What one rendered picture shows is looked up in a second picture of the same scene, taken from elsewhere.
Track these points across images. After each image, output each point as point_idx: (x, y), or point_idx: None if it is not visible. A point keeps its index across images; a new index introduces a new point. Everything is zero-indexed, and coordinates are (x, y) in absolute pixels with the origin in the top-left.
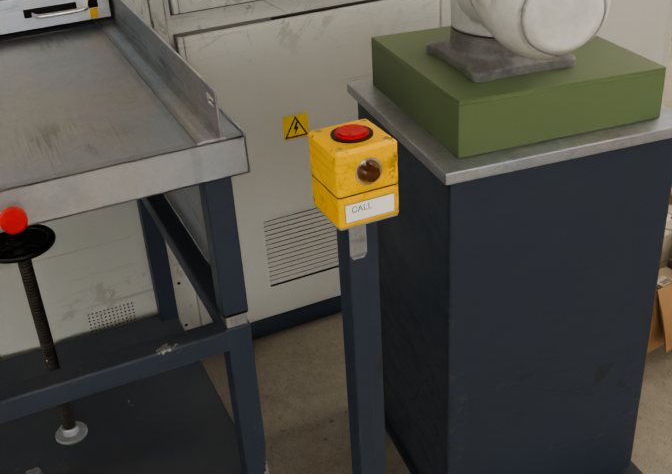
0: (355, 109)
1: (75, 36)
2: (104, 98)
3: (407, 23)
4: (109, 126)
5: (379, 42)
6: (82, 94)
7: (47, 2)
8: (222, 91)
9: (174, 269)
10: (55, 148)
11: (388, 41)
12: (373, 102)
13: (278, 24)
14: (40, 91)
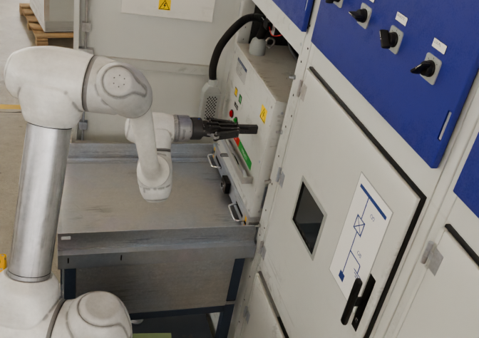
0: None
1: (232, 225)
2: (131, 226)
3: None
4: (97, 224)
5: (158, 333)
6: (141, 221)
7: (239, 206)
8: (255, 315)
9: None
10: (85, 210)
11: (157, 337)
12: None
13: (274, 322)
14: (153, 210)
